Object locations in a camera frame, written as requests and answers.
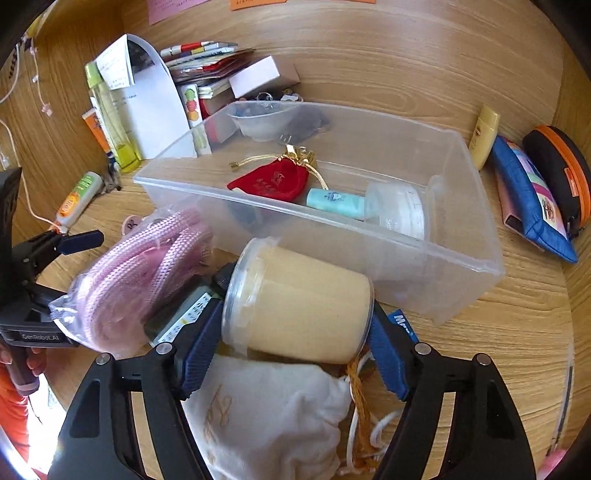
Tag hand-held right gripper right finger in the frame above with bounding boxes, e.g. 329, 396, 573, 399
367, 300, 539, 480

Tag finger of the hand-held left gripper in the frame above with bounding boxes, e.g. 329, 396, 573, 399
13, 229, 103, 278
27, 282, 78, 334

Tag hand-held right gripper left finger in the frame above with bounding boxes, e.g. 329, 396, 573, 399
46, 264, 237, 480

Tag dark green glass bottle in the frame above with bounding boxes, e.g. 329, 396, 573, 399
143, 281, 227, 349

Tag pink rope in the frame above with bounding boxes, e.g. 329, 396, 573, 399
48, 206, 218, 361

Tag white cloth drawstring pouch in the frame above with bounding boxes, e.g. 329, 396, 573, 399
182, 353, 400, 480

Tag beige round jar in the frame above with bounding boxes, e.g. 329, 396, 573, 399
221, 237, 376, 365

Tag clear plastic storage bin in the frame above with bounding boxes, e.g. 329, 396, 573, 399
133, 100, 506, 328

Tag person's left forearm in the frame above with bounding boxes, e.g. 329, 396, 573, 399
0, 376, 49, 480

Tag wooden desktop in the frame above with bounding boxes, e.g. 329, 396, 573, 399
11, 90, 578, 480

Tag person's left hand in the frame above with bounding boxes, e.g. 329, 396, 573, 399
24, 347, 49, 378

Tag blue printed packet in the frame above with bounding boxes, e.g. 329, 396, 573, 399
388, 310, 414, 342

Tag green orange tube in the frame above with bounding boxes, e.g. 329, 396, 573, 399
55, 172, 103, 228

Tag dark metal clips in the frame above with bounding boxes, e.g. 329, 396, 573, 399
105, 152, 123, 192

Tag orange white tube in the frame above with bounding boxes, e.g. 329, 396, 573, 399
82, 110, 114, 155

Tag yellow green bottle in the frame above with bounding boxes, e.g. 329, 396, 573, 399
84, 61, 141, 174

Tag white curved paper holder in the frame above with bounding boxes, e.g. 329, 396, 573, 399
111, 41, 199, 160

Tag clear round jar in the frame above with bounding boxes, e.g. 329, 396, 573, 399
365, 178, 444, 241

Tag mint green tube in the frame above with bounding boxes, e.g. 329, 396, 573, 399
305, 188, 368, 222

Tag colourful dotted box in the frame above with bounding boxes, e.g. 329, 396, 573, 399
178, 83, 213, 155

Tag white folded paper slip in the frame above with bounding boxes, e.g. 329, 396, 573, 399
95, 34, 137, 90

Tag pink brown wallet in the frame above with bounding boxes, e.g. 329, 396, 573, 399
498, 182, 527, 232

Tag pink cloth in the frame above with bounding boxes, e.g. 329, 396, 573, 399
538, 450, 571, 480

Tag small book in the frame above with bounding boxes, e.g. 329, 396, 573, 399
196, 78, 232, 116

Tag blue patterned zip pouch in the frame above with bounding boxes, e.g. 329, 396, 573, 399
489, 136, 579, 264

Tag clear plastic bowl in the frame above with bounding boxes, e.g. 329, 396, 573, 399
229, 102, 301, 143

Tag stack of books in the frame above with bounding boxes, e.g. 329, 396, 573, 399
166, 48, 256, 85

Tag striped colourful booklet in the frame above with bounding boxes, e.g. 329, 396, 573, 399
159, 41, 239, 60

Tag pale yellow tube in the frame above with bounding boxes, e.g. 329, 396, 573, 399
468, 104, 502, 171

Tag white cardboard box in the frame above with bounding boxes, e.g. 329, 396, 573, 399
228, 55, 302, 99

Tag pink sticky note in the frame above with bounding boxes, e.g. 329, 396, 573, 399
147, 0, 184, 26

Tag metal binder clips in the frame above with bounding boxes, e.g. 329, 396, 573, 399
254, 89, 304, 104

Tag dark grey item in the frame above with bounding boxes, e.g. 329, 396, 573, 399
300, 111, 332, 132

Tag black orange zip case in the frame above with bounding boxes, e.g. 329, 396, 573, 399
522, 126, 591, 238

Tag orange sticky note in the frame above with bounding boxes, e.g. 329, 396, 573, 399
229, 0, 375, 11

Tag white cable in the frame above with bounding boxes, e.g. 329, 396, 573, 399
0, 117, 61, 229

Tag thin earphone cord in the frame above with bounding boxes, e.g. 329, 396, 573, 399
28, 41, 52, 117

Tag red velvet drawstring pouch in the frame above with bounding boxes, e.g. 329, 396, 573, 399
226, 145, 331, 201

